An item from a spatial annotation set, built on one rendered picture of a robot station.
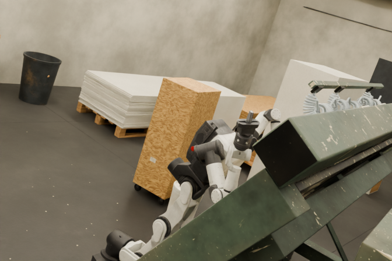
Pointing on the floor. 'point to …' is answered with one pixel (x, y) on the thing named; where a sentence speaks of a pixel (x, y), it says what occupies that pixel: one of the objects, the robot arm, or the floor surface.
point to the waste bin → (38, 77)
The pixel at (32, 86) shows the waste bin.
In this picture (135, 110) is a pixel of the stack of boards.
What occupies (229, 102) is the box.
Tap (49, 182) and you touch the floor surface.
